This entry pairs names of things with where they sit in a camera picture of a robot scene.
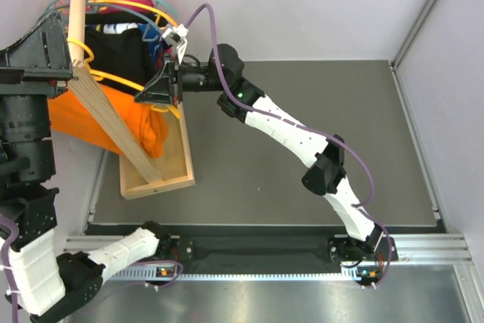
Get pink hanging garment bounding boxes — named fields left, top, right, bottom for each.
left=88, top=0, right=154, bottom=14

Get wooden rack pole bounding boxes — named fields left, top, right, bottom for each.
left=67, top=0, right=162, bottom=183

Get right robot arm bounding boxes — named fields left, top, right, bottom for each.
left=135, top=25, right=383, bottom=259

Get corner aluminium profile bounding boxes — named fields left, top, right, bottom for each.
left=389, top=0, right=439, bottom=70

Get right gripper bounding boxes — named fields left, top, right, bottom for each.
left=135, top=54, right=227, bottom=108

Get wooden rack base tray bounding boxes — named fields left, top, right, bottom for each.
left=119, top=103, right=195, bottom=200

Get aluminium frame rail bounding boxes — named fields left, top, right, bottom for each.
left=69, top=234, right=483, bottom=322

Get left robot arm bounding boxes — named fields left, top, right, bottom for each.
left=1, top=11, right=172, bottom=322

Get orange trousers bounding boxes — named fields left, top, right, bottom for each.
left=48, top=85, right=169, bottom=158

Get blue hanging garment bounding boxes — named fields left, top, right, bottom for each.
left=138, top=23, right=168, bottom=70

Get black hanging garment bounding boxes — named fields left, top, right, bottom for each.
left=85, top=12, right=158, bottom=85

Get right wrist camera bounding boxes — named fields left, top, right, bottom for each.
left=162, top=24, right=189, bottom=50

